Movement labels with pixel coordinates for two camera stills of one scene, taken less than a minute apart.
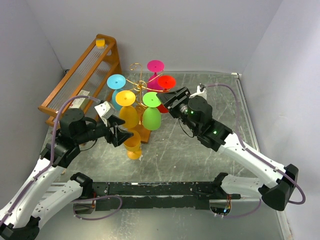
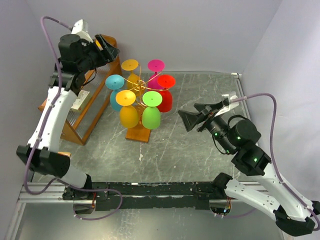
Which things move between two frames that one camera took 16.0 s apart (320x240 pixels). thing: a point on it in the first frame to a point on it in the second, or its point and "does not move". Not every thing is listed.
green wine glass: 152,117 does not move
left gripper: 119,136 to 105,54
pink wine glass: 154,66 does not move
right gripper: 169,99 to 190,119
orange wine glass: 132,146 to 133,80
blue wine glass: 116,82 does not move
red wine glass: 166,82 does not move
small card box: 79,103 does not move
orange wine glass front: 128,112 does not move
